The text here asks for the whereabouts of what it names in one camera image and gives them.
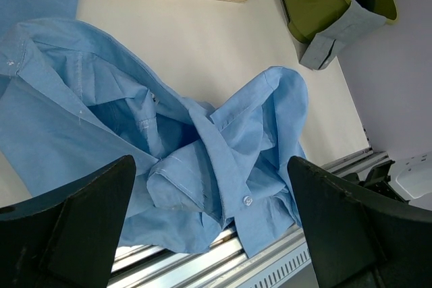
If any grey shirt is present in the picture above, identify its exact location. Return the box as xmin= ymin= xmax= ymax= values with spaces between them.
xmin=300 ymin=0 xmax=387 ymax=70

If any light blue shirt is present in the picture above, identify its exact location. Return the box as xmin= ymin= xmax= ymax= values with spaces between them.
xmin=1 ymin=0 xmax=308 ymax=256

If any white slotted cable duct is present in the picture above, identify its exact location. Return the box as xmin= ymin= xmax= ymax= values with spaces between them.
xmin=236 ymin=243 xmax=311 ymax=288

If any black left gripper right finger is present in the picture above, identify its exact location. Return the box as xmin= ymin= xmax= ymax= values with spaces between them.
xmin=288 ymin=156 xmax=431 ymax=287

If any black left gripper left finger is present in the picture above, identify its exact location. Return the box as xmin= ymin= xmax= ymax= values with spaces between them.
xmin=1 ymin=155 xmax=136 ymax=287

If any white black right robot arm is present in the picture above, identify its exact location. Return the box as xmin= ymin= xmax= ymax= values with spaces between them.
xmin=389 ymin=152 xmax=431 ymax=210

